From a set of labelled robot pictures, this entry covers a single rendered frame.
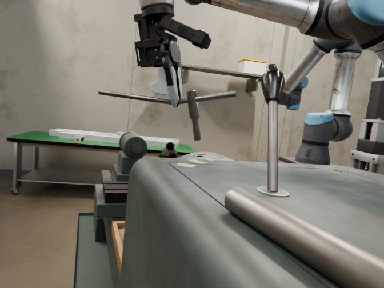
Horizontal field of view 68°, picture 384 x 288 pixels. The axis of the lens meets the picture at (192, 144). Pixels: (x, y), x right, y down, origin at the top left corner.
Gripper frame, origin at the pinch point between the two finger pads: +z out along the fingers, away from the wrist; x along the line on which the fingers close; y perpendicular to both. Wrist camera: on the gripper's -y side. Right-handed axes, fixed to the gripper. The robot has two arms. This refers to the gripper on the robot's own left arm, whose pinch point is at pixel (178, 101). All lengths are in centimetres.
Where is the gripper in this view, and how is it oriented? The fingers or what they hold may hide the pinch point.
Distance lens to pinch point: 66.8
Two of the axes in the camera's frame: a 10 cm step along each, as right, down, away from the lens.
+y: -9.6, 0.6, 2.7
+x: -2.5, 2.2, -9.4
